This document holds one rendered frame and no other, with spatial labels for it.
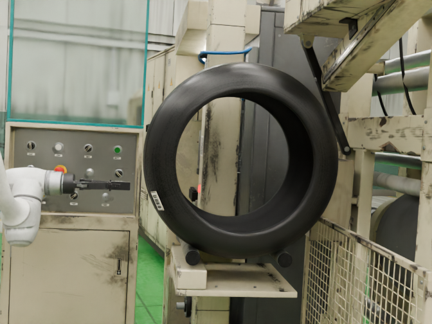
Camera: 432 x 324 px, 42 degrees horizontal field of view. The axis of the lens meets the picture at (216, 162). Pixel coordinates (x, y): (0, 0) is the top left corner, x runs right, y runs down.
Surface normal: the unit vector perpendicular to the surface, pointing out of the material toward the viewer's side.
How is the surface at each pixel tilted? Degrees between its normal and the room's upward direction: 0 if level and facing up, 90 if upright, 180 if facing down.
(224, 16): 90
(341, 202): 90
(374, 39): 162
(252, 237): 101
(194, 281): 90
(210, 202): 90
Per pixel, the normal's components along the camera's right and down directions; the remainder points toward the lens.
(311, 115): 0.28, -0.04
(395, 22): -0.01, 0.97
